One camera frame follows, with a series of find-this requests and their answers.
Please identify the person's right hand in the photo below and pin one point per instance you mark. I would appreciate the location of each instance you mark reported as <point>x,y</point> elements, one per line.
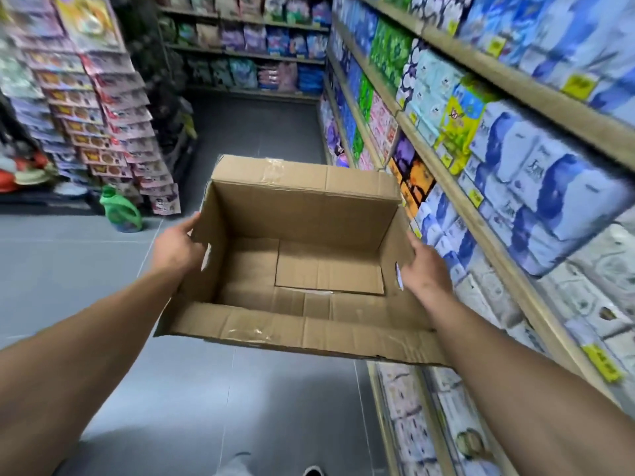
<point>426,275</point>

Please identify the person's left hand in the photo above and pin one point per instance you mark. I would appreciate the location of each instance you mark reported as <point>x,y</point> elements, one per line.
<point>173,250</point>

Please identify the person's left thumb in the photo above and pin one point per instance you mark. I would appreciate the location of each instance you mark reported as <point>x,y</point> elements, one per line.
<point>189,223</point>

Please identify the person's right thumb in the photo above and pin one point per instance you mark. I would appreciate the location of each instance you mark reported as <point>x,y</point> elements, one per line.
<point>414,244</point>

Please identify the brown cardboard box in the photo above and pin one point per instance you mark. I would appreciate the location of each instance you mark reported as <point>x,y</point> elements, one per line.
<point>317,218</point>

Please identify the person's left forearm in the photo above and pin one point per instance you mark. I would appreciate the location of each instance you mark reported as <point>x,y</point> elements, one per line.
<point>74,361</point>

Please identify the person's right forearm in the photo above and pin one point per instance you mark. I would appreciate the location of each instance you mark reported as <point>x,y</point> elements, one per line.
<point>516,386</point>

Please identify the stack of purple orange packets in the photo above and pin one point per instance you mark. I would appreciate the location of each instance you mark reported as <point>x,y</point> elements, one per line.
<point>414,175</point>

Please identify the green detergent bottle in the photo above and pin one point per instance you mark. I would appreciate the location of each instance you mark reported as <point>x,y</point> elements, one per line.
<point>121,213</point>

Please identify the yellow green tissue pack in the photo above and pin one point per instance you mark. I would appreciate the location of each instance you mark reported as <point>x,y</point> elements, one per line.
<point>461,118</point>

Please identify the row of blue white tissue packs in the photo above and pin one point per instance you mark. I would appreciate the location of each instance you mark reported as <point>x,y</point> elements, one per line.
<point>536,183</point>

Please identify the hanging rack of pink packets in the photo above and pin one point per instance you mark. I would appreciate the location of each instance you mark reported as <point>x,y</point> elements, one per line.
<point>84,94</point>

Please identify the pile of colourful goods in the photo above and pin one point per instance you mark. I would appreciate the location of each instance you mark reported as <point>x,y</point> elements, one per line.
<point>25,170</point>

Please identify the short wooden shelf unit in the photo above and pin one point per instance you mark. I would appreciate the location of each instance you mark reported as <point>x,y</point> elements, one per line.
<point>248,54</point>

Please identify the stack of white printed packs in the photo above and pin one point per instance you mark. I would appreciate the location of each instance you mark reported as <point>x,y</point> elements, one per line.
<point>421,431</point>

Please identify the long wooden shelf unit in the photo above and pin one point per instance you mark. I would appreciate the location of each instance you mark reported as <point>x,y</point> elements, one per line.
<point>521,89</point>

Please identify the stack of green packets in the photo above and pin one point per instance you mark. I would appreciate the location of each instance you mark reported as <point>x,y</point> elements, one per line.
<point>389,51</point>

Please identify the rows of pastel hygiene packets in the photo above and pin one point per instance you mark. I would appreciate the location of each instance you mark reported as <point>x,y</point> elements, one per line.
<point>258,39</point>

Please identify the row of yellow price tags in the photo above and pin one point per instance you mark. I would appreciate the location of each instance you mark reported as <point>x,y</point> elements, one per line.
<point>578,85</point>

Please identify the person's black shoe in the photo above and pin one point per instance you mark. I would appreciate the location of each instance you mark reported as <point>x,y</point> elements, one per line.
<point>313,471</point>

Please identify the row of pale blue paper packs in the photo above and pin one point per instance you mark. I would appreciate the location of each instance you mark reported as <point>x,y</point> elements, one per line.
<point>555,29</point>

